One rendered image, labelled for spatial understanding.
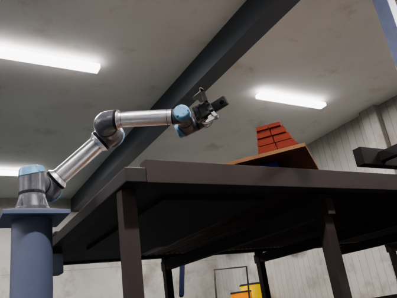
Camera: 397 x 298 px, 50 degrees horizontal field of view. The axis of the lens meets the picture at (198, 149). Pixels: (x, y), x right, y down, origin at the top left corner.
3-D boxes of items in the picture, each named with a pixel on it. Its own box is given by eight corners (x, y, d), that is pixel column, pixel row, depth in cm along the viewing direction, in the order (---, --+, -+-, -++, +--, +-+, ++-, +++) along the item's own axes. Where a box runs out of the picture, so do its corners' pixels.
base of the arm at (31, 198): (13, 210, 180) (13, 188, 184) (13, 220, 193) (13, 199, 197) (51, 208, 186) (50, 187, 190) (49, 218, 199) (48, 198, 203)
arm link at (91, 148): (20, 184, 203) (108, 110, 212) (35, 193, 216) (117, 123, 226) (34, 201, 198) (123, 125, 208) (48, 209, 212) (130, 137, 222)
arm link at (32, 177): (12, 192, 188) (12, 164, 194) (27, 200, 201) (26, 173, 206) (38, 187, 188) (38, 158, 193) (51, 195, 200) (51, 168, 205)
